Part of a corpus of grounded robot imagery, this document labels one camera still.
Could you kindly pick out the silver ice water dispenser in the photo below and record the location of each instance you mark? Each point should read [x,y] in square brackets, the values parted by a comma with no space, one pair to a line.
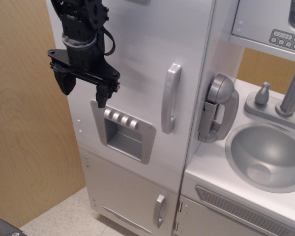
[124,133]

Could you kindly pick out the silver toy telephone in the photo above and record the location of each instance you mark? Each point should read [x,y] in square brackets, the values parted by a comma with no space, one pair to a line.
[220,110]

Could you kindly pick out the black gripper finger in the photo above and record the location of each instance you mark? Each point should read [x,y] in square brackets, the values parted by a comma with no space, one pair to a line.
[104,91]
[65,79]

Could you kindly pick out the brass upper door hinge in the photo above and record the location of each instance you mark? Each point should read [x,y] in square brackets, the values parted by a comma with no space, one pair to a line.
[179,207]

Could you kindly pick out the silver round sink basin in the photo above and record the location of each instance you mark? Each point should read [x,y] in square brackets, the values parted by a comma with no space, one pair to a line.
[263,155]

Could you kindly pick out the silver toy faucet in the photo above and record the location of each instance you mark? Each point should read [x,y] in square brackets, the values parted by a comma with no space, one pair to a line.
[287,107]

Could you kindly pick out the silver lower freezer handle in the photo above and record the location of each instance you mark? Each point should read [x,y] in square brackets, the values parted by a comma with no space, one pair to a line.
[158,208]

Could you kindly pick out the silver faucet knob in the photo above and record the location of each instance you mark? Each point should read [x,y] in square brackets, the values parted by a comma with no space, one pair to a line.
[262,96]

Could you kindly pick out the grey oven vent panel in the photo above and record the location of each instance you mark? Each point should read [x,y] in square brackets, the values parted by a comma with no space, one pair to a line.
[243,214]

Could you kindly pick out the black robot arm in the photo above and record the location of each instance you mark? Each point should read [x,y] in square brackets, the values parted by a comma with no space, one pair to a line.
[82,18]

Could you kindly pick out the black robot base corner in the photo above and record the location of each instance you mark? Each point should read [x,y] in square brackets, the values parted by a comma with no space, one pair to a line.
[7,229]

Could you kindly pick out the white lower freezer door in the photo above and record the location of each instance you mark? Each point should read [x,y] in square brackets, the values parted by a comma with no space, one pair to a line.
[127,198]

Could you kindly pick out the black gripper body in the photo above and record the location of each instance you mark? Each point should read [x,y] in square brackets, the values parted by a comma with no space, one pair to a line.
[86,60]

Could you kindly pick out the white toy kitchen cabinet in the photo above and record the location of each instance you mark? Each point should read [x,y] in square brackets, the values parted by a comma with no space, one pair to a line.
[239,179]

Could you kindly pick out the white oven door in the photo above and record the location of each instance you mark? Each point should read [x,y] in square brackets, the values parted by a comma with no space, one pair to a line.
[198,220]

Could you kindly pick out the white toy microwave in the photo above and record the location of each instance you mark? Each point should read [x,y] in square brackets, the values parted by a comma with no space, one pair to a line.
[267,26]

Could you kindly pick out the silver fridge handle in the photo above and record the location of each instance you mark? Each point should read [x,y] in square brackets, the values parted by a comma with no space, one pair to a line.
[170,86]

